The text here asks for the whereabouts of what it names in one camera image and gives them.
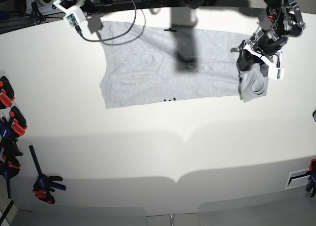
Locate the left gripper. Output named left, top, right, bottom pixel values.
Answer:
left=231, top=31, right=288, bottom=71

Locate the grey T-shirt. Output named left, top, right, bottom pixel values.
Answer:
left=100, top=22, right=268, bottom=108

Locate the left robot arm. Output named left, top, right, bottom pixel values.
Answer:
left=237, top=0, right=306, bottom=72

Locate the upper orange black clamp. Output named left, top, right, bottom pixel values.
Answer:
left=0, top=76, right=15, bottom=110

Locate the orange black clamp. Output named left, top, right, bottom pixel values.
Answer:
left=0, top=106, right=27, bottom=139
left=0, top=76, right=15, bottom=110

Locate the lower orange black clamp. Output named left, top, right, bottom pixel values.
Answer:
left=0, top=106, right=27, bottom=139

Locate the blue clamp at right edge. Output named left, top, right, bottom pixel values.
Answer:
left=305, top=159, right=316, bottom=197

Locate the blue bar clamp on table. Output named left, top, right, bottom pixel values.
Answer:
left=29, top=145, right=67, bottom=205

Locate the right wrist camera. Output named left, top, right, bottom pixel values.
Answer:
left=63, top=8, right=86, bottom=28

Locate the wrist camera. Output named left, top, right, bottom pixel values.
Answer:
left=63, top=8, right=86, bottom=28
left=268, top=66, right=284, bottom=80

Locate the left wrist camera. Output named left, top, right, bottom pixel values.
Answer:
left=268, top=66, right=284, bottom=80

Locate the camera cable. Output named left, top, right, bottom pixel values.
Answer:
left=74, top=0, right=146, bottom=45

